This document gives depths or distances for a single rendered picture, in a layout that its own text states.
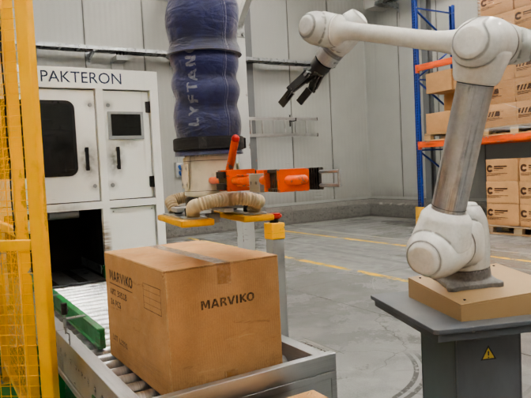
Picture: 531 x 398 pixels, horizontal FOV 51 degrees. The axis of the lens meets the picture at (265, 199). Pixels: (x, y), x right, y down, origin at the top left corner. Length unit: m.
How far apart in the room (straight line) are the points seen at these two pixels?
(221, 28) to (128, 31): 9.50
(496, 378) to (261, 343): 0.76
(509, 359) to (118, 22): 10.02
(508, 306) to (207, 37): 1.22
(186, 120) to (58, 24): 9.26
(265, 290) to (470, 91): 0.87
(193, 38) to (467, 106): 0.81
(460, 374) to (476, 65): 0.95
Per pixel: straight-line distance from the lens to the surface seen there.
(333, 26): 1.91
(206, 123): 1.72
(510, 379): 2.05
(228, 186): 1.53
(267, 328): 1.89
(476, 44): 1.60
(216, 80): 1.75
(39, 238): 2.27
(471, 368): 1.97
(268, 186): 1.27
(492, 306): 1.86
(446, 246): 1.70
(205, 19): 1.76
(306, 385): 1.93
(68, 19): 11.00
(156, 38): 11.41
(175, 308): 1.72
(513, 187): 9.70
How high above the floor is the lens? 1.23
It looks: 3 degrees down
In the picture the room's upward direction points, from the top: 3 degrees counter-clockwise
